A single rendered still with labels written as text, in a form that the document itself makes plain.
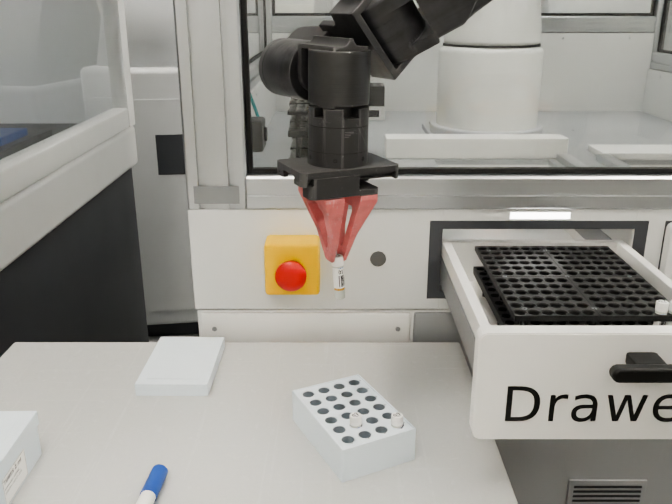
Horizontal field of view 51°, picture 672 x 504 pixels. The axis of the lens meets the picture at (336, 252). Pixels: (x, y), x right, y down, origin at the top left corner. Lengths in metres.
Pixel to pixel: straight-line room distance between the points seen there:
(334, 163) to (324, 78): 0.08
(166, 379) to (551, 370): 0.45
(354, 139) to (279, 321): 0.41
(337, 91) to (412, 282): 0.41
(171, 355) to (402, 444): 0.34
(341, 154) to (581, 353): 0.28
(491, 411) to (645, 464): 0.56
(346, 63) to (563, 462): 0.74
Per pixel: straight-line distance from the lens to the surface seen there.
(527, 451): 1.14
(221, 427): 0.81
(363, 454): 0.72
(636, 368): 0.65
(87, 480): 0.77
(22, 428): 0.77
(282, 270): 0.89
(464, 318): 0.80
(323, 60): 0.64
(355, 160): 0.65
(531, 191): 0.97
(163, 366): 0.91
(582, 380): 0.68
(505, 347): 0.65
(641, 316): 0.79
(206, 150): 0.93
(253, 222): 0.95
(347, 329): 1.00
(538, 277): 0.86
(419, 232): 0.95
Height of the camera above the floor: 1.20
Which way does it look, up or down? 19 degrees down
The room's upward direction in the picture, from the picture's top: straight up
